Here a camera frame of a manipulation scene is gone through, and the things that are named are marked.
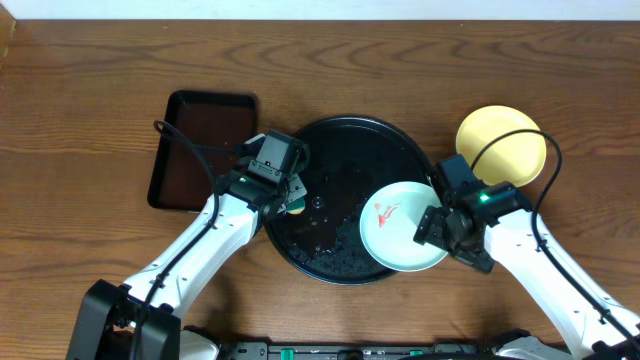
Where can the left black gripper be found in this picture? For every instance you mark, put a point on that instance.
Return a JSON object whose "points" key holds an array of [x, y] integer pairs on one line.
{"points": [[293, 192]]}

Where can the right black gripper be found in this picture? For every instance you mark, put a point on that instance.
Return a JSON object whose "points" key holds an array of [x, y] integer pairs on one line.
{"points": [[430, 227]]}

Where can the green yellow sponge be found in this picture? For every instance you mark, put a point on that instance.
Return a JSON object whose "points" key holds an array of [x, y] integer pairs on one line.
{"points": [[296, 207]]}

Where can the light blue plate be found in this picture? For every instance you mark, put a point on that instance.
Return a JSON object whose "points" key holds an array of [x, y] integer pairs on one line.
{"points": [[389, 221]]}

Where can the yellow plate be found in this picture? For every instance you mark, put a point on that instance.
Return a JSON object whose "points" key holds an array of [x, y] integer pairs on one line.
{"points": [[517, 159]]}

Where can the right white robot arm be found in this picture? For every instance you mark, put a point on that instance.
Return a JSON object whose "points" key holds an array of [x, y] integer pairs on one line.
{"points": [[591, 322]]}

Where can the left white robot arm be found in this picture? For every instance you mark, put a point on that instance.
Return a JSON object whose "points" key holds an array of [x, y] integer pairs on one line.
{"points": [[142, 318]]}

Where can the round black serving tray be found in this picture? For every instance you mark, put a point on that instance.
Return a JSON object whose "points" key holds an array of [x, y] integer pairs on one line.
{"points": [[351, 158]]}

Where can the dark rectangular tray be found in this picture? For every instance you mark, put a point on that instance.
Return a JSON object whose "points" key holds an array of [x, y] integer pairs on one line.
{"points": [[214, 122]]}

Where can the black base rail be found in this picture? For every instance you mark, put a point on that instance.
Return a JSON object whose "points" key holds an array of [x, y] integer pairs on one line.
{"points": [[265, 351]]}

